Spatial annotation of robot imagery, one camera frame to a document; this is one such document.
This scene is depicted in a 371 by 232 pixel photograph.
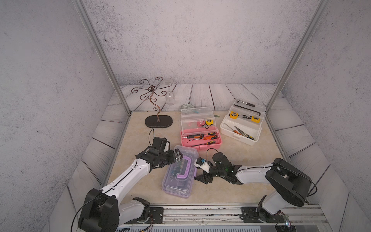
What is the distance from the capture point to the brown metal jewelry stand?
0.90m

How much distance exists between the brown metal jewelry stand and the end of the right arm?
1.58 feet

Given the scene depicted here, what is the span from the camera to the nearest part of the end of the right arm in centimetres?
67

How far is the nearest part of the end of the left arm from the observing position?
1.96ft

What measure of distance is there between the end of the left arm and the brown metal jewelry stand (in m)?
0.32
